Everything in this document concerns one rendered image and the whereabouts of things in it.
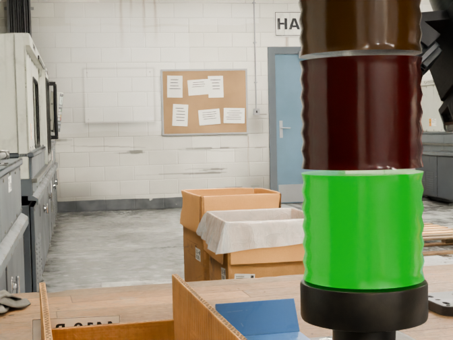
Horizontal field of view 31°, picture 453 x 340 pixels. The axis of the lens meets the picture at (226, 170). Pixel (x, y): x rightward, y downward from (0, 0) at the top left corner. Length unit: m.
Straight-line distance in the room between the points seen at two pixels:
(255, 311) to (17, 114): 4.40
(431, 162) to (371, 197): 11.35
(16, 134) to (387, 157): 4.84
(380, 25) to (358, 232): 0.06
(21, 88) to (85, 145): 6.22
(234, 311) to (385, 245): 0.47
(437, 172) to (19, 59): 7.45
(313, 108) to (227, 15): 11.28
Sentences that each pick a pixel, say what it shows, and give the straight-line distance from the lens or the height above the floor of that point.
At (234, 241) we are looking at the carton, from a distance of 3.94.
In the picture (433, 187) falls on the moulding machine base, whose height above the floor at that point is 0.21.
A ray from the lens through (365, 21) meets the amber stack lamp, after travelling 0.24.
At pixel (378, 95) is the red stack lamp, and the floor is 1.11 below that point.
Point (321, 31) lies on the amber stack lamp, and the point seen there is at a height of 1.13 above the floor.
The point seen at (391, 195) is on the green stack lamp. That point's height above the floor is 1.08.
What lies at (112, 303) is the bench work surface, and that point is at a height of 0.90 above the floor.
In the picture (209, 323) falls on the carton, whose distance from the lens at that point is 0.59.
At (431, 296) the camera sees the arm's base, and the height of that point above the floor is 0.91.
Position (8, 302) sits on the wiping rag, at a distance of 0.95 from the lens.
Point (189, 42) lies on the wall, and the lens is 11.40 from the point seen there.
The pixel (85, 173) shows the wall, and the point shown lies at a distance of 11.25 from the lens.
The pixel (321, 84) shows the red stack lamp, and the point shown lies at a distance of 0.25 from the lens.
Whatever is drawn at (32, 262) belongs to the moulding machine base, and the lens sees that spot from 5.12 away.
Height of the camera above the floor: 1.10
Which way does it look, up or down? 3 degrees down
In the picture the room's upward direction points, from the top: 1 degrees counter-clockwise
